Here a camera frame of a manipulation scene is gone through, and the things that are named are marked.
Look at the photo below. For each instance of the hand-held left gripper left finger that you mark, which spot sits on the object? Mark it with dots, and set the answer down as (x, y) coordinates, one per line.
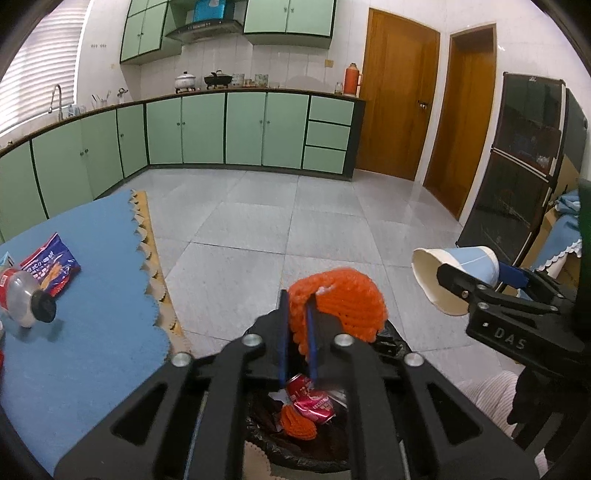
(283, 344)

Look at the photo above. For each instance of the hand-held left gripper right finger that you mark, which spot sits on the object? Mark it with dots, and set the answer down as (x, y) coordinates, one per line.
(312, 346)

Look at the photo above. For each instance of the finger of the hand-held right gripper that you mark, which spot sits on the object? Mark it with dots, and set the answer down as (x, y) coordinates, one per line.
(511, 275)
(455, 276)

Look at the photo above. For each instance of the blue white paper cup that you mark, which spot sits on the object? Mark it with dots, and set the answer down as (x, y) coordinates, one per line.
(475, 259)

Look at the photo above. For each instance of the red soda can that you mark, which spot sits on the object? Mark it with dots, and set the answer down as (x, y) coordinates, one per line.
(307, 397)

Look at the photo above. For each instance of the orange knitted cloth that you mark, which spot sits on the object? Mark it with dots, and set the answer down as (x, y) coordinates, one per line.
(346, 300)

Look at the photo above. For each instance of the small orange knitted piece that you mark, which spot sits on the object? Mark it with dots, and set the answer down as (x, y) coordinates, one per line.
(298, 422)

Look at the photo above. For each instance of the black lined waste bin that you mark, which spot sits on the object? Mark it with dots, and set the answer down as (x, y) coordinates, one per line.
(318, 445)

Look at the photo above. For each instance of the blue red snack bag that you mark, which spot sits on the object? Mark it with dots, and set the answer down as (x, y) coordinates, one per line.
(51, 263)

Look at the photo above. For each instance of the clear plastic bottle black cap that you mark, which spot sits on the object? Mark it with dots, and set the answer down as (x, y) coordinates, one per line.
(23, 297)

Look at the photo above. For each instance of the light blue milk carton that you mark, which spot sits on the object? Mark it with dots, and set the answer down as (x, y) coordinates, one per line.
(4, 261)

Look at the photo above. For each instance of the person's right hand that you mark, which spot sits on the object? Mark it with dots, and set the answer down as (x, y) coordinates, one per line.
(540, 406)

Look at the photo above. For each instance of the light blue trimmed cloth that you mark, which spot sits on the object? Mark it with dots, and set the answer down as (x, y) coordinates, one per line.
(565, 230)

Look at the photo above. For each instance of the person's striped trousers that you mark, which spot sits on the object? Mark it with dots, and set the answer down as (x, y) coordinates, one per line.
(489, 397)

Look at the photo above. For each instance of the black glass cabinet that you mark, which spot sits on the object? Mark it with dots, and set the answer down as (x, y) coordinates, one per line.
(517, 184)

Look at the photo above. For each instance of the brown wooden door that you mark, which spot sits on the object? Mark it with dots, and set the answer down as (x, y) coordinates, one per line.
(397, 101)
(461, 129)

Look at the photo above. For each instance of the green cabinet drawer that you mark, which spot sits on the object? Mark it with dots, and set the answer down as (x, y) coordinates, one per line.
(328, 136)
(324, 159)
(330, 110)

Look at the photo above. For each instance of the blue scalloped tablecloth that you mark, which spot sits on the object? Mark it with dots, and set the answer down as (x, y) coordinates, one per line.
(92, 332)

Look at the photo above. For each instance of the red thermos flask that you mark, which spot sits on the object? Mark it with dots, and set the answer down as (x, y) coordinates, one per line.
(352, 81)

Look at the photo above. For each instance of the green base cabinet run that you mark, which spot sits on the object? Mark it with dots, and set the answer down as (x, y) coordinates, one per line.
(203, 129)

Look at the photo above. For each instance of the glass storage jar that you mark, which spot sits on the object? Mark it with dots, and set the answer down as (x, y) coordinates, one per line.
(261, 81)
(238, 81)

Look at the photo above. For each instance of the black wok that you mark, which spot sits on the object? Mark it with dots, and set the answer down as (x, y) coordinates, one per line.
(218, 81)

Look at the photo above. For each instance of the white cooking pot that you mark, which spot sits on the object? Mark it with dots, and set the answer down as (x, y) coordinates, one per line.
(185, 81)

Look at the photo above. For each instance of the small steel teapot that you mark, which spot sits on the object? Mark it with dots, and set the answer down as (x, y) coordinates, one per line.
(122, 93)

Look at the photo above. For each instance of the utensil holder with chopsticks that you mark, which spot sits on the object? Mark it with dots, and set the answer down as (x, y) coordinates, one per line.
(102, 102)

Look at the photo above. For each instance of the chrome kitchen faucet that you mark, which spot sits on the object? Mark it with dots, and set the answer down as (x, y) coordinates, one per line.
(58, 110)

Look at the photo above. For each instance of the blue box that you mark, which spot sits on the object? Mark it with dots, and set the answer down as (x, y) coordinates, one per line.
(208, 11)

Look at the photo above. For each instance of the white window blind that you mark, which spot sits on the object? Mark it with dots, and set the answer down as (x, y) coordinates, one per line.
(41, 69)

